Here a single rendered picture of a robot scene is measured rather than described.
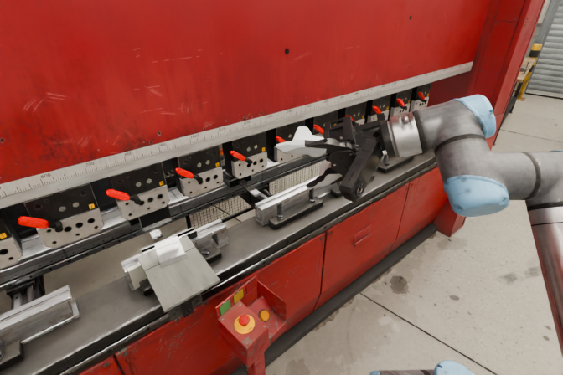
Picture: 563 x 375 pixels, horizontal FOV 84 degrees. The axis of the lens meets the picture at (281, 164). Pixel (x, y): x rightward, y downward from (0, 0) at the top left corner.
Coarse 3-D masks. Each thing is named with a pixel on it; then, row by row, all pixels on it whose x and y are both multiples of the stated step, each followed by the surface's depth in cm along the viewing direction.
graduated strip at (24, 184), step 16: (464, 64) 201; (400, 80) 162; (416, 80) 172; (352, 96) 143; (288, 112) 122; (304, 112) 127; (224, 128) 106; (240, 128) 111; (160, 144) 95; (176, 144) 98; (96, 160) 85; (112, 160) 88; (128, 160) 90; (48, 176) 79; (64, 176) 82; (0, 192) 74; (16, 192) 76
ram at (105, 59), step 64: (0, 0) 62; (64, 0) 68; (128, 0) 76; (192, 0) 84; (256, 0) 96; (320, 0) 111; (384, 0) 131; (448, 0) 161; (0, 64) 66; (64, 64) 73; (128, 64) 81; (192, 64) 91; (256, 64) 105; (320, 64) 123; (384, 64) 148; (448, 64) 188; (0, 128) 70; (64, 128) 77; (128, 128) 87; (192, 128) 99; (256, 128) 115
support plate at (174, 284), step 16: (144, 256) 108; (192, 256) 108; (160, 272) 102; (176, 272) 102; (192, 272) 102; (208, 272) 102; (160, 288) 96; (176, 288) 96; (192, 288) 96; (208, 288) 97; (176, 304) 91
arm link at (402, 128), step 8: (408, 112) 54; (392, 120) 54; (400, 120) 53; (408, 120) 53; (392, 128) 53; (400, 128) 52; (408, 128) 52; (416, 128) 51; (392, 136) 53; (400, 136) 52; (408, 136) 52; (416, 136) 51; (392, 144) 54; (400, 144) 53; (408, 144) 52; (416, 144) 52; (400, 152) 54; (408, 152) 54; (416, 152) 54
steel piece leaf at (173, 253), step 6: (168, 246) 112; (174, 246) 112; (180, 246) 112; (162, 252) 109; (168, 252) 109; (174, 252) 109; (180, 252) 109; (162, 258) 107; (168, 258) 107; (174, 258) 104; (180, 258) 106; (186, 258) 107; (162, 264) 103; (168, 264) 104
